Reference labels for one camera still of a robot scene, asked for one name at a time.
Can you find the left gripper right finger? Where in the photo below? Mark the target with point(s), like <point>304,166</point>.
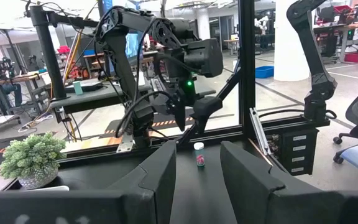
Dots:
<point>244,180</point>

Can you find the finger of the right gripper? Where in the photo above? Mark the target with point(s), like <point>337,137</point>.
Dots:
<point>207,107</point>
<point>179,115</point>

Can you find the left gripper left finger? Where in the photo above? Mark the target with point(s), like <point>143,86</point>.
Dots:
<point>160,174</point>

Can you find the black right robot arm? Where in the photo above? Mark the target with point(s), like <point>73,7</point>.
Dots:
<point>120,77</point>

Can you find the blue floor bin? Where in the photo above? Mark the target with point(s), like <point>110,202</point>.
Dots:
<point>264,72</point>

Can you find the black table mat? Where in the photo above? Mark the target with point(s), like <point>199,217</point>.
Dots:
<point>197,186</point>

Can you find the teal bottle, pink-red pills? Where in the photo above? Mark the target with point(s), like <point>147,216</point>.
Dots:
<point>199,155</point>

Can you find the silver mounting plate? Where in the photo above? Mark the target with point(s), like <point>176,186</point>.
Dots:
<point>125,145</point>

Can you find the silver metal strip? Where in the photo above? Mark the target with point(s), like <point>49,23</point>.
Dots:
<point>259,130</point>

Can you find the black box with white labels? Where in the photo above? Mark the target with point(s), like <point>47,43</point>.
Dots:
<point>291,155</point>

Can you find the monitor with blue screen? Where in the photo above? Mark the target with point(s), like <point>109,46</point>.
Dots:
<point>133,53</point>

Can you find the grey side desk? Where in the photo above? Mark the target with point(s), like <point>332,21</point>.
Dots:
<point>98,96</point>

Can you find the small teal box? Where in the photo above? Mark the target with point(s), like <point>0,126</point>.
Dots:
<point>78,88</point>

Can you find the green potted plant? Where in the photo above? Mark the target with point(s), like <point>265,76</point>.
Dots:
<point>31,155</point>

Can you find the black desk pole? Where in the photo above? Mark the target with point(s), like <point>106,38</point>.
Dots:
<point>47,56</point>

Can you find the black aluminium station frame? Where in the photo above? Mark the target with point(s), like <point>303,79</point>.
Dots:
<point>247,62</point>

